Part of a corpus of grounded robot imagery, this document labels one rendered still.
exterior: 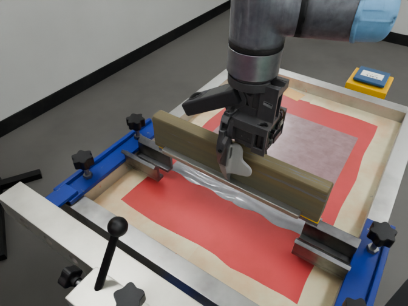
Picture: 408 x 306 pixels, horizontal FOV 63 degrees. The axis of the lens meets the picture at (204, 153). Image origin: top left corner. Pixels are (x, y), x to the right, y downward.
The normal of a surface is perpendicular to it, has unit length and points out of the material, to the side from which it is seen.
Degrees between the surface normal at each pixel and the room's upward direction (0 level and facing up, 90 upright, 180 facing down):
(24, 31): 90
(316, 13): 84
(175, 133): 90
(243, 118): 1
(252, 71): 90
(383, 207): 0
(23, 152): 0
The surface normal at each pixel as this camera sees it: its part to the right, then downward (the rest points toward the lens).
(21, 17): 0.83, 0.38
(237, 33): -0.80, 0.40
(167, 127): -0.57, 0.55
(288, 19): -0.18, 0.77
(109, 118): 0.01, -0.74
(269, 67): 0.44, 0.60
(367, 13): -0.12, 0.50
